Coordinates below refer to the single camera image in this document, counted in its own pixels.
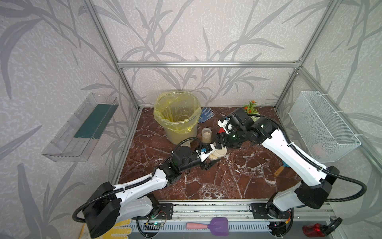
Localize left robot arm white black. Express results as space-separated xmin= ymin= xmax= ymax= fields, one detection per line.
xmin=72 ymin=141 xmax=223 ymax=239

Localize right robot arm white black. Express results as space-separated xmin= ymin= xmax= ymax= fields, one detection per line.
xmin=215 ymin=108 xmax=367 ymax=214

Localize open clear oatmeal jar small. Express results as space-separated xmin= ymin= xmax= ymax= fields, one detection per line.
xmin=181 ymin=140 xmax=191 ymax=147

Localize open clear oatmeal jar tall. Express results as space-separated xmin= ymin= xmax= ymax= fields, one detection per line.
xmin=201 ymin=128 xmax=212 ymax=143

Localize white pot artificial flowers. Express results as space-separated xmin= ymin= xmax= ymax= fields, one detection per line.
xmin=243 ymin=101 xmax=259 ymax=115

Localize blue dotted work glove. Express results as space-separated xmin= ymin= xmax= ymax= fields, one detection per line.
xmin=199 ymin=107 xmax=215 ymax=123

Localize mesh trash bin yellow bag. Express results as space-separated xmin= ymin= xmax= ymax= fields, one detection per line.
xmin=154 ymin=91 xmax=202 ymax=144

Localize green circuit board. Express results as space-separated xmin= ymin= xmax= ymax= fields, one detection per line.
xmin=145 ymin=221 xmax=166 ymax=230

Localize yellow dotted work glove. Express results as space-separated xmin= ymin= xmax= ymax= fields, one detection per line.
xmin=80 ymin=218 xmax=132 ymax=239

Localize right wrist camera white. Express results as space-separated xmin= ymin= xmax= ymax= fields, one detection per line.
xmin=218 ymin=117 xmax=233 ymax=133

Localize purple scoop pink handle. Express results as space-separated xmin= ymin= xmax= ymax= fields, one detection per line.
xmin=186 ymin=217 xmax=229 ymax=237

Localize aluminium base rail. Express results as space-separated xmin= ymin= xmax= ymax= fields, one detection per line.
xmin=149 ymin=199 xmax=338 ymax=223

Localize white wire wall basket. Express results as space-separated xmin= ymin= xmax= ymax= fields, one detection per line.
xmin=289 ymin=91 xmax=361 ymax=163

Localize clear plastic wall shelf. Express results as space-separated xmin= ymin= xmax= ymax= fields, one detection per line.
xmin=42 ymin=93 xmax=119 ymax=162

